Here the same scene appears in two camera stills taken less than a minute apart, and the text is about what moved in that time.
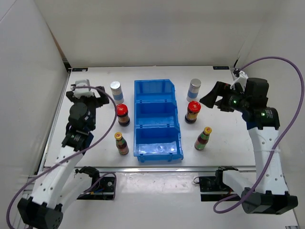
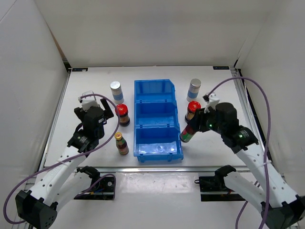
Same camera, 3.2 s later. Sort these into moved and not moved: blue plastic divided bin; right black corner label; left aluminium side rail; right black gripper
Moved: right black gripper
Not moved: left aluminium side rail; blue plastic divided bin; right black corner label
